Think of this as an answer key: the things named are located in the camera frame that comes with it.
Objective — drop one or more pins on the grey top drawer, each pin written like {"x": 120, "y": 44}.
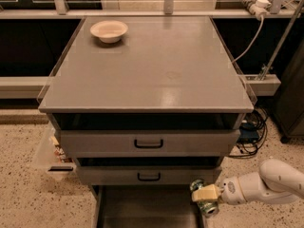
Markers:
{"x": 139, "y": 144}

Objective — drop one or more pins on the dark cabinet at right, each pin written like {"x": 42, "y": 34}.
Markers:
{"x": 289, "y": 100}

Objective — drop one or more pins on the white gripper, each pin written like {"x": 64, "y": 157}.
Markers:
{"x": 230, "y": 190}

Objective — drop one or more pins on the grey drawer cabinet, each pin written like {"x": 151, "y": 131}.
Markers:
{"x": 166, "y": 73}

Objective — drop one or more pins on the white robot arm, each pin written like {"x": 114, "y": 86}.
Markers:
{"x": 275, "y": 182}

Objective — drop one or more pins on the clear plastic storage bin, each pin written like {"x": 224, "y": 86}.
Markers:
{"x": 49, "y": 157}

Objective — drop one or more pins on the grey middle drawer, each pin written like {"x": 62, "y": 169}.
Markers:
{"x": 144, "y": 175}

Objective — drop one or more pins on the green soda can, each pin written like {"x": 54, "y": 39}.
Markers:
{"x": 207, "y": 209}

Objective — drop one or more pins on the grey open bottom drawer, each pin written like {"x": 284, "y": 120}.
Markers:
{"x": 146, "y": 206}

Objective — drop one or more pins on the white paper bowl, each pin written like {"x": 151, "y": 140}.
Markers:
{"x": 109, "y": 31}

